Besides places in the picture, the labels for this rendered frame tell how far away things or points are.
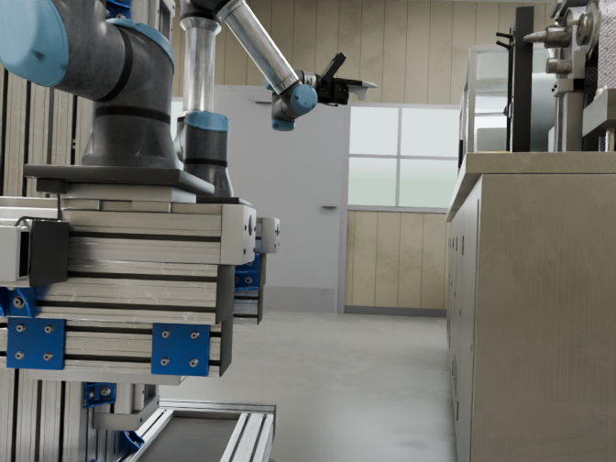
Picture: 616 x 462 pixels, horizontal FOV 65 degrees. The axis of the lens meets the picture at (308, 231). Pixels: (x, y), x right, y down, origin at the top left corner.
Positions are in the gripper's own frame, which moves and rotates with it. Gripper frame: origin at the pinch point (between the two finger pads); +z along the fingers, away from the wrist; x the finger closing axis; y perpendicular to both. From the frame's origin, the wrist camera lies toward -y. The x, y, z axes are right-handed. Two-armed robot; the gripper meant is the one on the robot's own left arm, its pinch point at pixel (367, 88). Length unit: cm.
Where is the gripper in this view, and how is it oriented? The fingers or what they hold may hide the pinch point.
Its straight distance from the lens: 172.2
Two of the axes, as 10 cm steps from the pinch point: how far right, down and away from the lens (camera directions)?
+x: 4.0, 1.4, -9.0
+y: -0.9, 9.9, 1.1
